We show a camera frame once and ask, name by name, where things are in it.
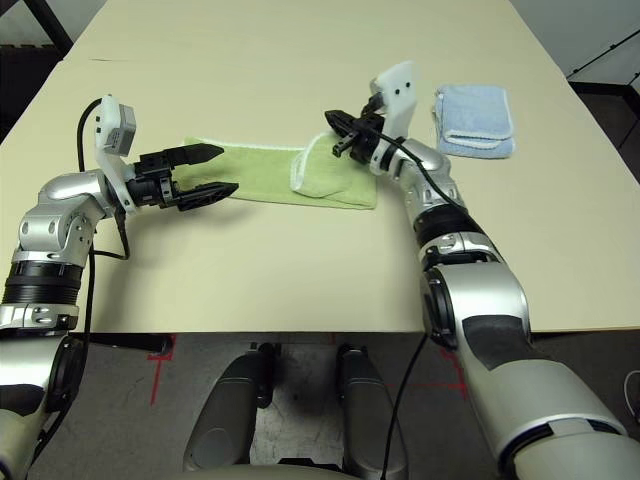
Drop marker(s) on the grey robot torso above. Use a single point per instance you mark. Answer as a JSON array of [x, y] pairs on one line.
[[265, 472]]

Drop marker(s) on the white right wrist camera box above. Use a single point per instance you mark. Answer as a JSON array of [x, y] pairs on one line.
[[400, 100]]

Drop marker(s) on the grey right robot leg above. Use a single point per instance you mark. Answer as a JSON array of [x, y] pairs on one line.
[[367, 415]]

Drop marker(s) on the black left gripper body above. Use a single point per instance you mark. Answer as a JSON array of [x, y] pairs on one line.
[[150, 187]]

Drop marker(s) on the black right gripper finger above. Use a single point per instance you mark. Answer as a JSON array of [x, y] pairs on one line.
[[342, 117], [344, 129]]

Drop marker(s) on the grey robot leg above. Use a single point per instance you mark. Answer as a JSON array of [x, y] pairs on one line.
[[230, 410], [367, 415]]

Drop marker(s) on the folded light blue towel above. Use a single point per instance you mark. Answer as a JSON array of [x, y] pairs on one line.
[[470, 115]]

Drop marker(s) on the black tripod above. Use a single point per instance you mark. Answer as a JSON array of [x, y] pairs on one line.
[[607, 50]]

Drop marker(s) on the beige side table black frame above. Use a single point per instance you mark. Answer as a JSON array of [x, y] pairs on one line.
[[55, 30]]

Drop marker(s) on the grey left robot leg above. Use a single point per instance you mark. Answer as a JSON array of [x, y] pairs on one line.
[[230, 410]]

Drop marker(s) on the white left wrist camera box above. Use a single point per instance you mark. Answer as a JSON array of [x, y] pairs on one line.
[[107, 125]]

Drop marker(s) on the black foam floor mats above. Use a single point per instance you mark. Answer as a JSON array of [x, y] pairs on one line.
[[20, 80]]

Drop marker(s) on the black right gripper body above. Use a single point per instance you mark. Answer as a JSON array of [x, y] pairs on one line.
[[367, 137]]

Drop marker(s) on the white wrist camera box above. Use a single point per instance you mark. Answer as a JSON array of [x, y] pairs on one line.
[[107, 125], [400, 100]]

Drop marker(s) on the green towel with white trim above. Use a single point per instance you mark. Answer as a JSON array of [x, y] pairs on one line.
[[260, 175]]

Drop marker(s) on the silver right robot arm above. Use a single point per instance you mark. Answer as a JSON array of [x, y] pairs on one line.
[[500, 310]]

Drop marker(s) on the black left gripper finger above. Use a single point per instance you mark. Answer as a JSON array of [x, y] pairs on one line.
[[192, 154], [207, 196]]

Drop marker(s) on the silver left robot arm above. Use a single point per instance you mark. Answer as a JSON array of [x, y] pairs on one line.
[[60, 192]]

